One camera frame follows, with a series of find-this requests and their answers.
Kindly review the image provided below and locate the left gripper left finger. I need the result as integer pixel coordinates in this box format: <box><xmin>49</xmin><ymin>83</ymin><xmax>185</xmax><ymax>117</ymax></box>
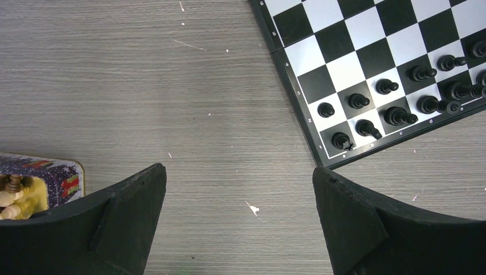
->
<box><xmin>1</xmin><ymin>163</ymin><xmax>167</xmax><ymax>274</ymax></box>

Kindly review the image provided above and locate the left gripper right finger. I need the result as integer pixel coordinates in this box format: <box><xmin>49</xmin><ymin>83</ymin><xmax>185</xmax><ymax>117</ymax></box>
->
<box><xmin>312</xmin><ymin>166</ymin><xmax>485</xmax><ymax>274</ymax></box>

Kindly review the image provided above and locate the black white chess board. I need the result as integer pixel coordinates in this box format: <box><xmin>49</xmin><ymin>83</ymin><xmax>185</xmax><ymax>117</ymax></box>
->
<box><xmin>250</xmin><ymin>0</ymin><xmax>485</xmax><ymax>169</ymax></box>

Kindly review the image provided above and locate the gold tin with white pieces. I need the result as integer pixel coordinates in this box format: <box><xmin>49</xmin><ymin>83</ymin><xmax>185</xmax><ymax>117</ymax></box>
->
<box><xmin>1</xmin><ymin>152</ymin><xmax>85</xmax><ymax>220</ymax></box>

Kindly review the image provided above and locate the black chess pawn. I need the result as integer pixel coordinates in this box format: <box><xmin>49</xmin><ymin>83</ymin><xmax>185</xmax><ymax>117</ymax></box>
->
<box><xmin>317</xmin><ymin>102</ymin><xmax>335</xmax><ymax>118</ymax></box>
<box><xmin>375</xmin><ymin>78</ymin><xmax>399</xmax><ymax>95</ymax></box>
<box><xmin>408</xmin><ymin>65</ymin><xmax>437</xmax><ymax>82</ymax></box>
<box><xmin>437</xmin><ymin>54</ymin><xmax>467</xmax><ymax>72</ymax></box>
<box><xmin>348</xmin><ymin>93</ymin><xmax>370</xmax><ymax>109</ymax></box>

